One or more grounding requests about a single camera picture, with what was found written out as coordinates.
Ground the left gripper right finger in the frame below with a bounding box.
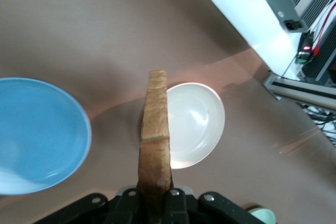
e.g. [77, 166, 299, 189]
[164, 187, 266, 224]

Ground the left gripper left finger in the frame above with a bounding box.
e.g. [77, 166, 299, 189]
[34, 187, 144, 224]

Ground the brown bread slice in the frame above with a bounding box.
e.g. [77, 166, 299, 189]
[138, 70, 173, 222]

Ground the beige plate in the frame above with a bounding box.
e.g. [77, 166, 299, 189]
[139, 82, 226, 169]

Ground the mint green plate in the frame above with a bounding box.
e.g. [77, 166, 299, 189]
[248, 207, 276, 224]

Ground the blue plate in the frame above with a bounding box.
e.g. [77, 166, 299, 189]
[0, 77, 92, 196]

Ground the green terminal block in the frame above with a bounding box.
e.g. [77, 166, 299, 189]
[295, 52, 312, 66]

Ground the black ribbed power supply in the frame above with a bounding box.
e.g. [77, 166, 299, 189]
[301, 23, 336, 88]

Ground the aluminium frame post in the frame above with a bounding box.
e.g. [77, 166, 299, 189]
[262, 73, 336, 109]

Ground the red wire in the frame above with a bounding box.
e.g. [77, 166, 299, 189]
[312, 3, 336, 57]

